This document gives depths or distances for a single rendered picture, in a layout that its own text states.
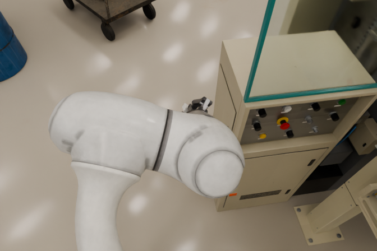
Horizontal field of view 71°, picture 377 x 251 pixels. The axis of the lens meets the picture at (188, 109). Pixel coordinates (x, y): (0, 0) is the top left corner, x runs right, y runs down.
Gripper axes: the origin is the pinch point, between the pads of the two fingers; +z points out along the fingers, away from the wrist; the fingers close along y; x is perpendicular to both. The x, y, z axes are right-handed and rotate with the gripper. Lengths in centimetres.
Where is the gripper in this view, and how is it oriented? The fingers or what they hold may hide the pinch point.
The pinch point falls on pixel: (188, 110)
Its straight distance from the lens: 75.4
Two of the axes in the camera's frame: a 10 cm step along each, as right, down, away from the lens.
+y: 5.5, -8.2, -1.2
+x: -8.3, -5.2, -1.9
